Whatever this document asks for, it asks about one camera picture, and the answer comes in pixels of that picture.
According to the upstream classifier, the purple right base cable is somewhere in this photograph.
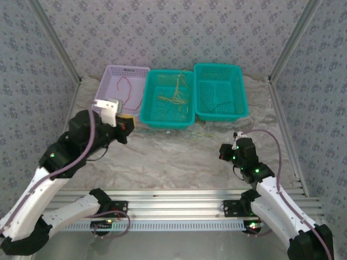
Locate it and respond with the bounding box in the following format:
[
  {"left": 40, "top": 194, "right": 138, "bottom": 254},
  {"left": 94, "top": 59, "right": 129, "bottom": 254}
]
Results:
[{"left": 247, "top": 226, "right": 272, "bottom": 238}]

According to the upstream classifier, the yellow-green striped cable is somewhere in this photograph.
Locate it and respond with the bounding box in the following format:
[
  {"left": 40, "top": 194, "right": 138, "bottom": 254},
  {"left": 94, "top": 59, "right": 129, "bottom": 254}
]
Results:
[
  {"left": 178, "top": 104, "right": 190, "bottom": 120},
  {"left": 189, "top": 132, "right": 221, "bottom": 142},
  {"left": 173, "top": 70, "right": 191, "bottom": 100}
]

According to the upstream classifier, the left controller board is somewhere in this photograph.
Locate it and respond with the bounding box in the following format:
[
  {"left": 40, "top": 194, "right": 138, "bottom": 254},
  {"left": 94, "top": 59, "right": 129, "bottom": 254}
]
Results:
[{"left": 90, "top": 219, "right": 114, "bottom": 229}]

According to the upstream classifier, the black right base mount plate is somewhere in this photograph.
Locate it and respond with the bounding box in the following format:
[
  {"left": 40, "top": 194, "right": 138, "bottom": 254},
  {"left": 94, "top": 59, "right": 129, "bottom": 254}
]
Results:
[{"left": 222, "top": 199, "right": 246, "bottom": 218}]

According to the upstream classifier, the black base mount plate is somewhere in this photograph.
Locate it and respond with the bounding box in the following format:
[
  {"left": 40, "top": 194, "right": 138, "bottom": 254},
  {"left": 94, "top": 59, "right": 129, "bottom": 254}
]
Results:
[
  {"left": 108, "top": 199, "right": 129, "bottom": 218},
  {"left": 222, "top": 199, "right": 246, "bottom": 218}
]

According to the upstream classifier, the aluminium upright post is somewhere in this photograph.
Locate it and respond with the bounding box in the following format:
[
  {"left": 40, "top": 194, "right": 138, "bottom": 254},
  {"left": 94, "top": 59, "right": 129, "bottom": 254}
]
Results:
[
  {"left": 267, "top": 0, "right": 325, "bottom": 83},
  {"left": 27, "top": 0, "right": 82, "bottom": 83}
]

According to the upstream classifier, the teal perforated plastic basket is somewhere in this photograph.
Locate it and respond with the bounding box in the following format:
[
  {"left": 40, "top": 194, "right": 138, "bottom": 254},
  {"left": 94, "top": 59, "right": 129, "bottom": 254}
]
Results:
[
  {"left": 139, "top": 69, "right": 196, "bottom": 130},
  {"left": 193, "top": 63, "right": 249, "bottom": 122}
]

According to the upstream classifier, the white slotted cable duct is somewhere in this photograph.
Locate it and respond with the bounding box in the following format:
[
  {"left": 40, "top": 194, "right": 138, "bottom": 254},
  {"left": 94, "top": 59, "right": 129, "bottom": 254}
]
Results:
[{"left": 56, "top": 219, "right": 252, "bottom": 232}]

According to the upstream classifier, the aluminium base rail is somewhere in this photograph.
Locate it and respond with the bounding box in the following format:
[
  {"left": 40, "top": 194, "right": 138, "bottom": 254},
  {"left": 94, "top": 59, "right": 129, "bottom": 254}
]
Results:
[{"left": 51, "top": 188, "right": 325, "bottom": 220}]

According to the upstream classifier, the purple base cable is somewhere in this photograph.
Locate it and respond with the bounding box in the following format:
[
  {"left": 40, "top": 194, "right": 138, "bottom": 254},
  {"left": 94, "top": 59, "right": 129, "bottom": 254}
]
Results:
[
  {"left": 247, "top": 226, "right": 272, "bottom": 238},
  {"left": 91, "top": 210, "right": 131, "bottom": 239}
]

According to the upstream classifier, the aluminium left side rail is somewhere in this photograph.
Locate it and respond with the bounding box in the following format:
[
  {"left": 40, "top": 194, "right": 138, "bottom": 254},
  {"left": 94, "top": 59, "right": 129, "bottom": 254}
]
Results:
[{"left": 50, "top": 78, "right": 83, "bottom": 190}]

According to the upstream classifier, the aluminium left upright post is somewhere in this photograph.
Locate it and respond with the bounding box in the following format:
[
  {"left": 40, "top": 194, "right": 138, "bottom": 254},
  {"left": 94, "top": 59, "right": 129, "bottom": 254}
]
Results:
[{"left": 27, "top": 0, "right": 82, "bottom": 83}]

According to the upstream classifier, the aluminium right upright post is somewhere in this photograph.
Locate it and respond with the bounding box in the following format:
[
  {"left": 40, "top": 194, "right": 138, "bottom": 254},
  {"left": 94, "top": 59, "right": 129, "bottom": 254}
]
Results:
[{"left": 267, "top": 0, "right": 325, "bottom": 83}]

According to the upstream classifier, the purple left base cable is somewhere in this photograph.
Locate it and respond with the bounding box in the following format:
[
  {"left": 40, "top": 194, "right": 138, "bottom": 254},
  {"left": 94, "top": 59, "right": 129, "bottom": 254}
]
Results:
[{"left": 91, "top": 210, "right": 131, "bottom": 239}]

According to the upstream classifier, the aluminium right side rail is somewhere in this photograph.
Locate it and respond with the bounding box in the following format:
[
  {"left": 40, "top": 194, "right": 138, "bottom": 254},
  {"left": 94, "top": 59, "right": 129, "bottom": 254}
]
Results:
[{"left": 267, "top": 77, "right": 310, "bottom": 197}]

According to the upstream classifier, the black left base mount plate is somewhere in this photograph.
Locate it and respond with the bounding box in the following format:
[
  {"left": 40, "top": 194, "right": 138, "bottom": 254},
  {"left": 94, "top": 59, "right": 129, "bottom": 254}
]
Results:
[{"left": 108, "top": 199, "right": 129, "bottom": 218}]

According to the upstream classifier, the right controller board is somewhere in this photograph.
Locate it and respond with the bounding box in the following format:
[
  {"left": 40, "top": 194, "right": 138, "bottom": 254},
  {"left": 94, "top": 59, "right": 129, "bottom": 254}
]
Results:
[{"left": 242, "top": 219, "right": 266, "bottom": 234}]

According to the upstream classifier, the controller board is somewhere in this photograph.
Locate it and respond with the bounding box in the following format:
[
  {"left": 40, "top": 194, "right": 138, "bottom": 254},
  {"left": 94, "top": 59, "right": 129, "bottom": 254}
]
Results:
[
  {"left": 242, "top": 219, "right": 266, "bottom": 234},
  {"left": 90, "top": 219, "right": 114, "bottom": 229}
]

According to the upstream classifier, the lilac perforated plastic basket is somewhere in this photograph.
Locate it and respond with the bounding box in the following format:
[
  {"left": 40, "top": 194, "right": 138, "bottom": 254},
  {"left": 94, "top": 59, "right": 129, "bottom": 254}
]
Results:
[{"left": 90, "top": 64, "right": 151, "bottom": 122}]

